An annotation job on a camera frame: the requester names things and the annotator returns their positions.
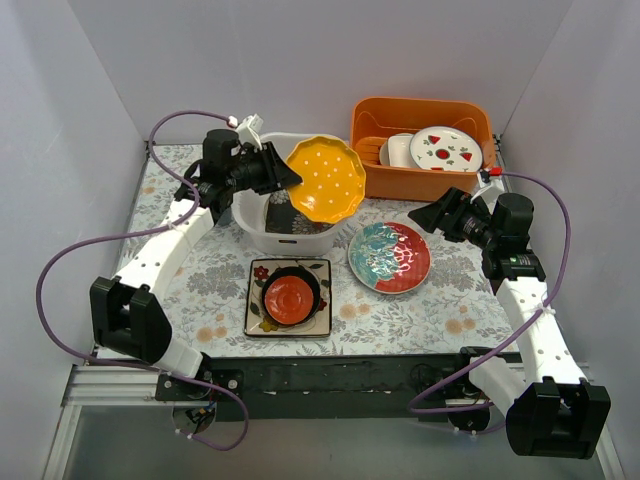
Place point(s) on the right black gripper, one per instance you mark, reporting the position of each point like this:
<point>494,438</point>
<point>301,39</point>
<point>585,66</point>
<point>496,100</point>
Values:
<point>447,212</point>

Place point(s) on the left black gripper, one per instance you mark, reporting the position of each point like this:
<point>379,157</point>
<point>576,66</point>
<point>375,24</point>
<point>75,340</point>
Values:
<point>270,167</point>

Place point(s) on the black square floral plate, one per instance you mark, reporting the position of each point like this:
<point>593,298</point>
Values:
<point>281,217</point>

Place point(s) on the yellow polka dot plate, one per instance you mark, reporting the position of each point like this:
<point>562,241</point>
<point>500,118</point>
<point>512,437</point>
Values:
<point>333,179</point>

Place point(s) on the red rimmed round plate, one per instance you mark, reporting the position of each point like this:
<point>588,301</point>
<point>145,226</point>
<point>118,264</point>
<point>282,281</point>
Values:
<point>389,257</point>

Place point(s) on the orange red small saucer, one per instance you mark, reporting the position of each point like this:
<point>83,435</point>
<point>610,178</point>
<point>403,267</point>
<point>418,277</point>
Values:
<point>289,300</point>

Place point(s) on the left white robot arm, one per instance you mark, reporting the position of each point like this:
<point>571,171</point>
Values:
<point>126,311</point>

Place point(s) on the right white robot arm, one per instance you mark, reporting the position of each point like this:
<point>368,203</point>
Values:
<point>550,407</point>

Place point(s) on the white plastic bin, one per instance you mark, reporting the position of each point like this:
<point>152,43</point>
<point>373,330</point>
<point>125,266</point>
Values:
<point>249,208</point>

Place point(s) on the round white dish in bin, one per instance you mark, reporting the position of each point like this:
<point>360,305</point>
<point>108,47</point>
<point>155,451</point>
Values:
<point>384,158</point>

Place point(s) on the white watermelon pattern plate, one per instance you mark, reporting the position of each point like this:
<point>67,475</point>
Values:
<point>440,148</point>

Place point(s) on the black bowl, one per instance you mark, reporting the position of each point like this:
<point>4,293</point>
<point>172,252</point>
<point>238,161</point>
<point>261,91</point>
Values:
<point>304,274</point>

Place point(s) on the square cream floral plate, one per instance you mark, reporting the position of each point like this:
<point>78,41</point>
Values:
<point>259,324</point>

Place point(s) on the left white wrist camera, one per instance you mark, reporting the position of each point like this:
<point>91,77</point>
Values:
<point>248,131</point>

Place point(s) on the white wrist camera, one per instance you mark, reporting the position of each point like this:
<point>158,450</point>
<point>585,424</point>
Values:
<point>490,184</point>
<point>248,131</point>

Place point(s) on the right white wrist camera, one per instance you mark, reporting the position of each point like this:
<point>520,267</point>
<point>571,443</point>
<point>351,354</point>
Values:
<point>490,184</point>

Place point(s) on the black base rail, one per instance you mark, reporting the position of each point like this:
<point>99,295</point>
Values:
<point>333,387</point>

